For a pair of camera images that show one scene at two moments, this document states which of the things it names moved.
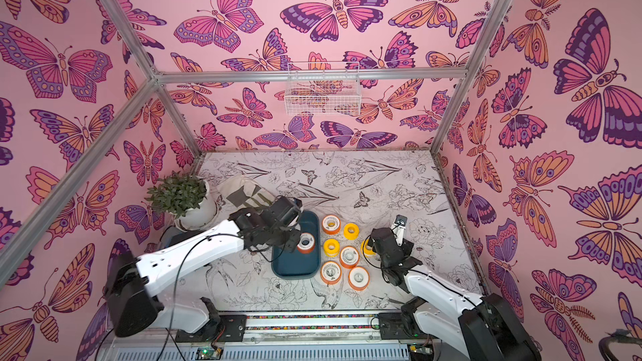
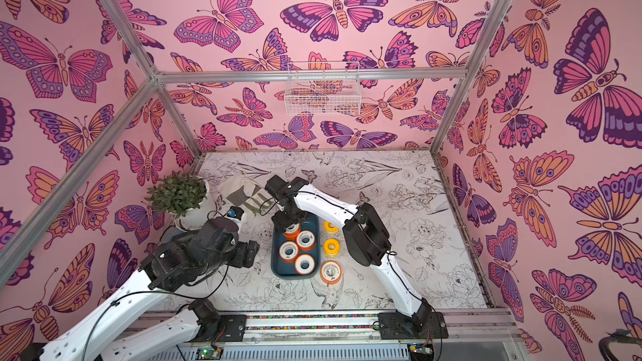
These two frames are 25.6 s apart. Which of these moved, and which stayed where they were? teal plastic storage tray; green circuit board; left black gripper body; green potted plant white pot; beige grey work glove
Moved: left black gripper body
Stayed: teal plastic storage tray; beige grey work glove; green potted plant white pot; green circuit board
